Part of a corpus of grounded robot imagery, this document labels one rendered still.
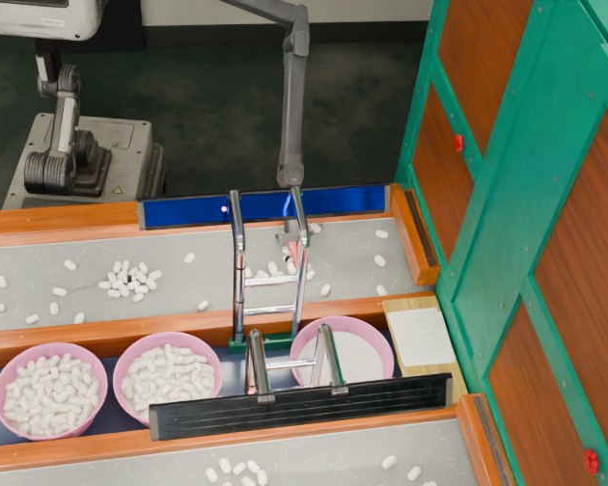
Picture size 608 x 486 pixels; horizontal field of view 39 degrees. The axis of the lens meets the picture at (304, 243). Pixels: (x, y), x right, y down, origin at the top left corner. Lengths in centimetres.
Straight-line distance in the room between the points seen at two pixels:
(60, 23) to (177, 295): 81
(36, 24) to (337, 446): 138
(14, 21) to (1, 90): 170
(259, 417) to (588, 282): 68
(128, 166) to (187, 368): 107
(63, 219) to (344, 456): 104
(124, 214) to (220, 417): 94
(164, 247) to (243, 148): 144
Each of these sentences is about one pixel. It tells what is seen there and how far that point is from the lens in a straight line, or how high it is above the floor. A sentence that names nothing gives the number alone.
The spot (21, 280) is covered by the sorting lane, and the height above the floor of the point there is 74.
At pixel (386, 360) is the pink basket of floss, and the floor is 74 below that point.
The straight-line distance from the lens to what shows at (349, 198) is 210.
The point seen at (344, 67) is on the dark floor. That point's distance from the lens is 429.
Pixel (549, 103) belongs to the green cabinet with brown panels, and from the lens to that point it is 169.
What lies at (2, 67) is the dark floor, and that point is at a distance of 433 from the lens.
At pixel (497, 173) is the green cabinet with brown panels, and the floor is 132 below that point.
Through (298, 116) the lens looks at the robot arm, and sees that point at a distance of 239.
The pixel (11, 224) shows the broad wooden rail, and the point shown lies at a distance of 252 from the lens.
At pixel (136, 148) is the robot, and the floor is 47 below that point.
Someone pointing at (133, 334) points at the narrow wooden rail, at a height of 76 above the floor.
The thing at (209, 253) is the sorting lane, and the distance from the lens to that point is 241.
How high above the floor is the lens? 259
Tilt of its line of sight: 49 degrees down
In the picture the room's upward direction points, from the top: 6 degrees clockwise
